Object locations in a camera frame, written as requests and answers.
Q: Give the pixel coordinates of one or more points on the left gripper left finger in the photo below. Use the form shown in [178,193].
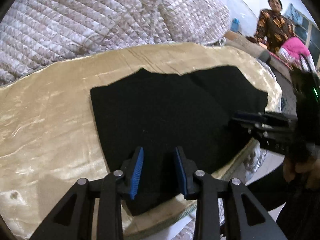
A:
[72,216]

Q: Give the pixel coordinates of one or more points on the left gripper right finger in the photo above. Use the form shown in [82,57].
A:
[224,208]

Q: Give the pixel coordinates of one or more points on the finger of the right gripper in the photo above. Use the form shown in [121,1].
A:
[274,139]
[272,119]

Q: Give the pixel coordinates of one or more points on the black pants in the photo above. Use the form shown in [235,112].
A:
[160,112]

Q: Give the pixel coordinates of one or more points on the person's right hand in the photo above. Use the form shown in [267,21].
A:
[308,171]

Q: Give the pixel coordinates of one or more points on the pink cloth bundle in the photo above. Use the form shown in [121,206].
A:
[296,54]

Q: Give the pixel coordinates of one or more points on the beige satin bed sheet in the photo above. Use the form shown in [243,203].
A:
[48,134]

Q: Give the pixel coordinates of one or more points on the patterned beige pillow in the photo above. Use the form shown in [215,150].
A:
[240,41]

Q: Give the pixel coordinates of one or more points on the woman in patterned blouse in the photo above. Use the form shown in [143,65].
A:
[273,29]

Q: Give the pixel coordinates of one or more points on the blue plastic bottle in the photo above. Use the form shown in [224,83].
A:
[235,25]

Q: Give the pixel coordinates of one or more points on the quilted pinkish white comforter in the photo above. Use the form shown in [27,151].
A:
[37,33]

